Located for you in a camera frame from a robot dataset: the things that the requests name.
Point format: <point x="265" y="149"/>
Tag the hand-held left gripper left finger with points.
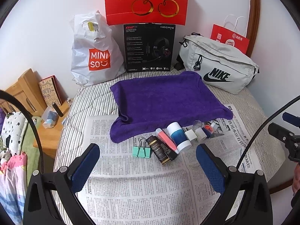
<point x="84" y="166"/>

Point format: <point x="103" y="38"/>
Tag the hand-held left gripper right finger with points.
<point x="209" y="168"/>

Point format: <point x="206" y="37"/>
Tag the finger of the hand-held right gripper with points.
<point x="290" y="117"/>
<point x="277" y="129"/>

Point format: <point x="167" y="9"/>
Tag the small white bottle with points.
<point x="201" y="134"/>

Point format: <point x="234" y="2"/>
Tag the white tape roll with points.
<point x="190" y="136"/>

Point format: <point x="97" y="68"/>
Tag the orange blue tape dispenser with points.
<point x="208" y="130"/>

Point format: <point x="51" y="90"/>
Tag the white charger plug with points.
<point x="214" y="125"/>

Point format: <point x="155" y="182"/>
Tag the blue white cylinder container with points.
<point x="179" y="136"/>

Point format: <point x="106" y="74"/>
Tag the clear plastic cup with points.
<point x="198" y="124"/>

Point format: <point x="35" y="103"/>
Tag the pink tube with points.
<point x="165" y="138"/>

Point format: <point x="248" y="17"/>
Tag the black gold tube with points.
<point x="157" y="150"/>

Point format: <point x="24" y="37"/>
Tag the teal binder clip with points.
<point x="140" y="151"/>

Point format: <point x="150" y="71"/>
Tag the person's right hand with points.
<point x="296" y="179"/>

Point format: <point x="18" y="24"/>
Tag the wooden nightstand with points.
<point x="50" y="138"/>

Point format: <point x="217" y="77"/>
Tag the black stick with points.
<point x="58" y="110"/>

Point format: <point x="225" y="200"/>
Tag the newspaper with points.
<point x="145" y="192"/>

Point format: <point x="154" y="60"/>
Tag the pink cartoon blanket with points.
<point x="11" y="187"/>

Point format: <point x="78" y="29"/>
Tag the white floral blanket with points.
<point x="14" y="129"/>

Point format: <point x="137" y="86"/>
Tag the patterned notebook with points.
<point x="50" y="91"/>

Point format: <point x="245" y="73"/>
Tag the purple towel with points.
<point x="164" y="96"/>

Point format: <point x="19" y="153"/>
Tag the grey waist bag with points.
<point x="218" y="58"/>

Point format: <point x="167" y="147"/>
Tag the purple fuzzy cloth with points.
<point x="1" y="117"/>

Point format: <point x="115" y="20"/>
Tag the black headphone box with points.
<point x="138" y="51"/>

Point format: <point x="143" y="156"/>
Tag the white plastic shopping bag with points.
<point x="98" y="39"/>

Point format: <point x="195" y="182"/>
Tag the red gift bag gold print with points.
<point x="145" y="9"/>

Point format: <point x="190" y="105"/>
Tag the light wooden frame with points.
<point x="21" y="86"/>

